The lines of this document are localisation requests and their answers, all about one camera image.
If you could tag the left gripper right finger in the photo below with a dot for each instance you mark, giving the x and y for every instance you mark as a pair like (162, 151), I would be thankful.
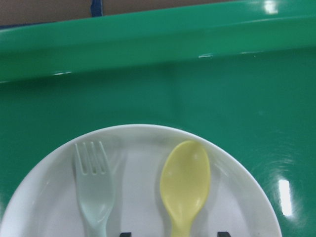
(223, 234)

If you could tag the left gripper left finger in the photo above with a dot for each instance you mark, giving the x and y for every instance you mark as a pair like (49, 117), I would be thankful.
(125, 234)

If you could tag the yellow plastic spoon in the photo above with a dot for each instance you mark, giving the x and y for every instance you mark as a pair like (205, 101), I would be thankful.
(184, 185)

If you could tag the pale green plastic fork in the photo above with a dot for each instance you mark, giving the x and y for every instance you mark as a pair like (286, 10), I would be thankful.
(94, 187)

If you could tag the white round plate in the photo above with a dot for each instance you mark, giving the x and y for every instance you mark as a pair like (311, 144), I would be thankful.
(45, 203)

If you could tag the green plastic tray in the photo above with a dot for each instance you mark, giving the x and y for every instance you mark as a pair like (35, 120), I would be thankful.
(241, 74)

